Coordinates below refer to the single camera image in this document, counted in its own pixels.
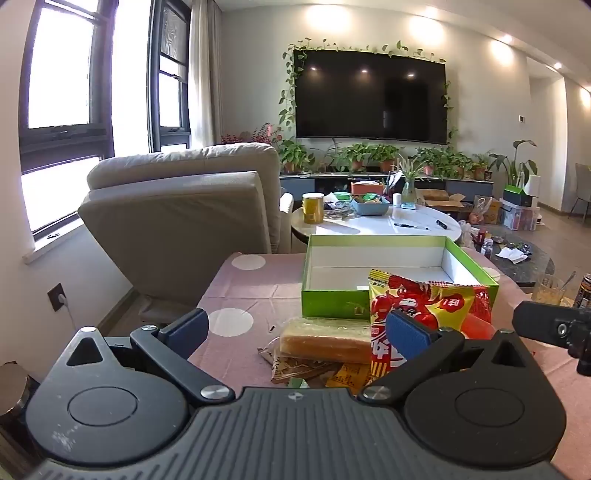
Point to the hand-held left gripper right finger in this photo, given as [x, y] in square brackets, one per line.
[408, 334]

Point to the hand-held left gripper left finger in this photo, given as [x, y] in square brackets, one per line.
[187, 332]

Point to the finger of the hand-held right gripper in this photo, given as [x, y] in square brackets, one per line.
[540, 318]

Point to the yellow and red snack packet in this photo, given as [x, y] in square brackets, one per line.
[415, 295]

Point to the green cardboard box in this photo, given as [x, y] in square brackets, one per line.
[332, 300]

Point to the bread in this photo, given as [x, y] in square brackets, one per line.
[323, 339]

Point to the brown snack packet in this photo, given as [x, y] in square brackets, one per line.
[300, 369]

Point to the blue basket with snacks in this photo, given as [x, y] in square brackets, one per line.
[369, 208]

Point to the glass mug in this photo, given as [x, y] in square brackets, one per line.
[547, 290]

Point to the dark drink can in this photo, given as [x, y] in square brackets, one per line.
[582, 290]

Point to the dark marble round table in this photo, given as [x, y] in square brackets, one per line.
[517, 272]

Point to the orange-red snack packet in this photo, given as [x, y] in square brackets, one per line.
[476, 327]

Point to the pink polka dot tablecloth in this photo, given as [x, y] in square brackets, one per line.
[240, 295]

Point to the crumpled white tissue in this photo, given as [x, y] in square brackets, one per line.
[512, 254]

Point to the small spice jar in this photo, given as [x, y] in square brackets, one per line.
[487, 247]

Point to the clear plastic storage bin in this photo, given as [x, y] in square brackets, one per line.
[519, 217]

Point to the black pen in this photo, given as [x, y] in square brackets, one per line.
[411, 226]

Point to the white round table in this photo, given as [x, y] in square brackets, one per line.
[369, 226]

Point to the plastic bag of fruit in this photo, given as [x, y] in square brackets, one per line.
[484, 211]

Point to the green and black box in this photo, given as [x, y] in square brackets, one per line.
[517, 196]

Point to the beige recliner armchair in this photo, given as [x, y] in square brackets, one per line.
[184, 207]

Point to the small white bottle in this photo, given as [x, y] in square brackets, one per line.
[397, 201]

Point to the grey dining chair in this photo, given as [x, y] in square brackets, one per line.
[582, 189]

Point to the open cardboard box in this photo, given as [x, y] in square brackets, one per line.
[438, 198]

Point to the glass vase with plant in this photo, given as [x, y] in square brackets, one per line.
[409, 194]

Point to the pile of snack wrappers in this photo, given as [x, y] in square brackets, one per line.
[337, 208]

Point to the orange tissue box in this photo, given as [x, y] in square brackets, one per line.
[367, 189]

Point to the large-leaf potted plant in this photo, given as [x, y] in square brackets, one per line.
[512, 166]

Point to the yellow canister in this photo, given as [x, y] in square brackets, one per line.
[313, 210]

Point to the potted green plant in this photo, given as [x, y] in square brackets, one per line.
[457, 164]
[353, 157]
[481, 168]
[385, 157]
[429, 161]
[295, 159]

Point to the round metal object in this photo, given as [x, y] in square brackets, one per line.
[14, 392]

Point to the red flower decoration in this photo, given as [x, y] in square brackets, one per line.
[258, 136]

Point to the narrow black-framed window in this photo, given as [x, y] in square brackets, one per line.
[171, 101]

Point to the white curtain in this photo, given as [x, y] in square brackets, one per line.
[205, 78]

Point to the green vine around television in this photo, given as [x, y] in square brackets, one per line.
[288, 97]

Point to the large black-framed window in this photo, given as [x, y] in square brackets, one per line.
[60, 69]

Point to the wall socket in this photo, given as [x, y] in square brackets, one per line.
[57, 297]

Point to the wall-mounted television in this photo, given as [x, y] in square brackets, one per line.
[369, 94]

